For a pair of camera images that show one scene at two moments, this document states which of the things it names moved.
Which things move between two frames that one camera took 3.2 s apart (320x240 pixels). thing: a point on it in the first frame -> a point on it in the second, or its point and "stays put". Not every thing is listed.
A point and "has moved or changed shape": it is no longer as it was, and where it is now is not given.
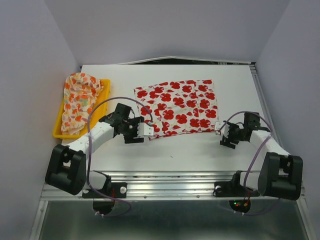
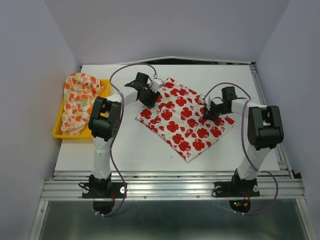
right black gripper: (225, 141) -> (208, 114)
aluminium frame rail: (163, 186) stays put
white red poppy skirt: (178, 107) has moved or changed shape
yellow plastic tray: (99, 111) stays put
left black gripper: (131, 139) -> (151, 102)
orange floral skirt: (80, 90) stays put
